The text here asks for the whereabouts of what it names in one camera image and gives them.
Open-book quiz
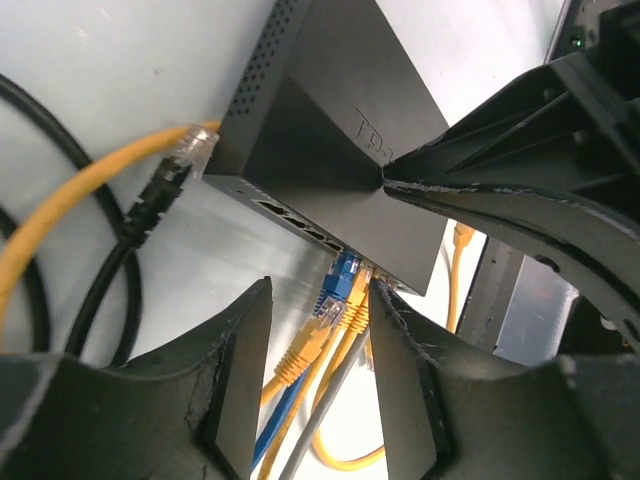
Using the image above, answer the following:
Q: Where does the black ethernet cable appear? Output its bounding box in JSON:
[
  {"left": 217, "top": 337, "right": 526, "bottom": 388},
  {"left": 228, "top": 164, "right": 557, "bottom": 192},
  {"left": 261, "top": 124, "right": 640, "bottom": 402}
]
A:
[{"left": 0, "top": 74, "right": 196, "bottom": 369}]

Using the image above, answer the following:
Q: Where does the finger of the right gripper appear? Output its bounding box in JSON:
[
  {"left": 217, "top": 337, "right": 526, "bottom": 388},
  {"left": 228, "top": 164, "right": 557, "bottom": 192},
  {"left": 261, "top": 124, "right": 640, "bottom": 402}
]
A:
[
  {"left": 383, "top": 51, "right": 639, "bottom": 195},
  {"left": 384, "top": 179, "right": 639, "bottom": 349}
]

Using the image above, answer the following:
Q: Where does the black network switch box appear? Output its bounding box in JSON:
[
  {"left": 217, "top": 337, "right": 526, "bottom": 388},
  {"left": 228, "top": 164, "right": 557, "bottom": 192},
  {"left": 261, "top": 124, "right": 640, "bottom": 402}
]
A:
[{"left": 204, "top": 1, "right": 447, "bottom": 294}]

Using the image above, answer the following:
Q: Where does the blue ethernet cable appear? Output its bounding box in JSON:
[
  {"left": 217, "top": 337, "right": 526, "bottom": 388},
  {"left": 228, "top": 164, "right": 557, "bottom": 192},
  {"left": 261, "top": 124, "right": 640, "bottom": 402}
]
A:
[{"left": 251, "top": 252, "right": 362, "bottom": 471}]

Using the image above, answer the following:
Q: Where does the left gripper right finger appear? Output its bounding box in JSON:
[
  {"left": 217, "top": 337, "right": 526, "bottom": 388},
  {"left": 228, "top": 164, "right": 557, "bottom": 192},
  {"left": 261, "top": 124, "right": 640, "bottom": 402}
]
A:
[{"left": 369, "top": 280, "right": 639, "bottom": 479}]

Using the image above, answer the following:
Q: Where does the grey ethernet cable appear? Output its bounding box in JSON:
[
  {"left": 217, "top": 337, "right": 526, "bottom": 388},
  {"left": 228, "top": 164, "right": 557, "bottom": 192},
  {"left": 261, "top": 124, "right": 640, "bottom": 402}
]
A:
[{"left": 277, "top": 339, "right": 371, "bottom": 480}]

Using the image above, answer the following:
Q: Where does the yellow ethernet cable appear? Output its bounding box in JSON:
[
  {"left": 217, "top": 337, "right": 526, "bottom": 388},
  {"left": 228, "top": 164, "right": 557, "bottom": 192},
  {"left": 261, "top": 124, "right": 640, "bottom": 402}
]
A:
[
  {"left": 254, "top": 269, "right": 388, "bottom": 480},
  {"left": 261, "top": 299, "right": 346, "bottom": 406},
  {"left": 0, "top": 119, "right": 223, "bottom": 351}
]

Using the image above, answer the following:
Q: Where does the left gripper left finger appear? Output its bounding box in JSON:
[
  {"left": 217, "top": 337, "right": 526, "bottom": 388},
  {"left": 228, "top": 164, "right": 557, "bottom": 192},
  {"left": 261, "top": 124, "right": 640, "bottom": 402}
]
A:
[{"left": 1, "top": 278, "right": 273, "bottom": 479}]

